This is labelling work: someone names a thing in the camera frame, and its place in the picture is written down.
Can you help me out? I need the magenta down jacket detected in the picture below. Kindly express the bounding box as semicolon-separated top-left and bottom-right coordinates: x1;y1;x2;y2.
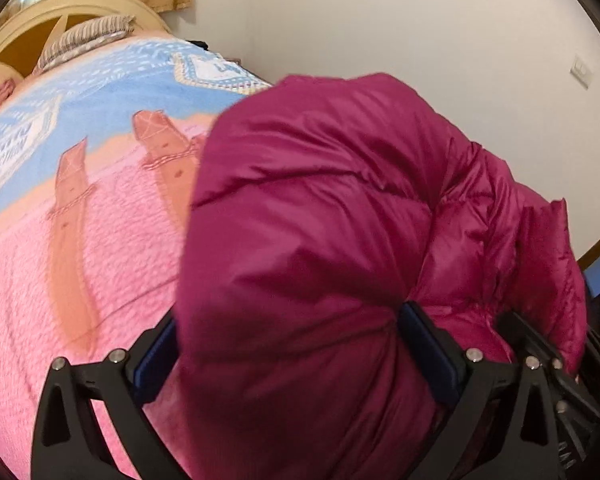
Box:
172;72;588;480

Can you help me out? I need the grey striped pillow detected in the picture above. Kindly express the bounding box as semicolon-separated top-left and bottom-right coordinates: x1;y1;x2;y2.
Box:
34;14;137;72

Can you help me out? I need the pink and blue printed blanket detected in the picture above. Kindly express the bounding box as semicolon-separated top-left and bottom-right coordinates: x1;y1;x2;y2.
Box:
0;35;276;480

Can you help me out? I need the white wall switch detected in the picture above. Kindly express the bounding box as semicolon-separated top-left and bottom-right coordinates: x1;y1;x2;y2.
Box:
570;54;595;90

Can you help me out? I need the cream wooden headboard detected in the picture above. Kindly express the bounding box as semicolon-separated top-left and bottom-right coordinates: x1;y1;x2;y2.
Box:
0;0;171;96

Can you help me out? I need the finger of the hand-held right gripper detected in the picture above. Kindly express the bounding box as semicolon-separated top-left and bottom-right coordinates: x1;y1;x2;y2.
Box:
496;310;600;421

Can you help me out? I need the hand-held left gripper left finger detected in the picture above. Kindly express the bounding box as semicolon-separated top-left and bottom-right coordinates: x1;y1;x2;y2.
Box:
30;309;182;480

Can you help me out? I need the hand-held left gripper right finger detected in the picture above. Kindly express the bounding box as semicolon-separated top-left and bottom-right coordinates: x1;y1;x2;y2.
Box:
398;301;566;480

